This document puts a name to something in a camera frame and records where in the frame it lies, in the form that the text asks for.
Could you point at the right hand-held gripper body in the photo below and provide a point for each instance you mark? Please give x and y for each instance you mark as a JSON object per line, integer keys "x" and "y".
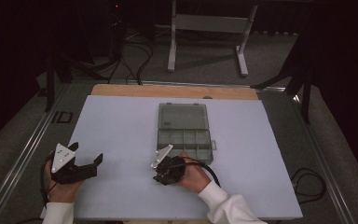
{"x": 174, "y": 169}

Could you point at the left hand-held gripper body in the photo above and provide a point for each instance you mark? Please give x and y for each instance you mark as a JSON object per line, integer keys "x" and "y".
{"x": 61, "y": 158}

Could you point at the grey translucent plastic compartment box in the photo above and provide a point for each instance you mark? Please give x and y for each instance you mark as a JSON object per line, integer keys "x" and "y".
{"x": 183, "y": 116}

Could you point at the person's right hand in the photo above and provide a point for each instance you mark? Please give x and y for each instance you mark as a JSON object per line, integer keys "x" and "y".
{"x": 195, "y": 179}

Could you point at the person's left hand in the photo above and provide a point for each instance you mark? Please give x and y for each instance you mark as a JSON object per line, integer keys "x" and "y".
{"x": 62, "y": 193}

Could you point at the black tripod stand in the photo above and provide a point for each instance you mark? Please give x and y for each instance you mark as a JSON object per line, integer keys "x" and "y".
{"x": 49, "y": 87}
{"x": 306, "y": 99}

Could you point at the wooden table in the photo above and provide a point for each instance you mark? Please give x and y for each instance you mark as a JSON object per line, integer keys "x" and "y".
{"x": 167, "y": 91}

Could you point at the metal floor rail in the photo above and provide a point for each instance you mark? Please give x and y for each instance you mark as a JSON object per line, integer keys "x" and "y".
{"x": 313, "y": 140}
{"x": 18, "y": 161}

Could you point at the white metal stand frame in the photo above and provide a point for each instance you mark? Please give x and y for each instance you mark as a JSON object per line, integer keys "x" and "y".
{"x": 211, "y": 23}

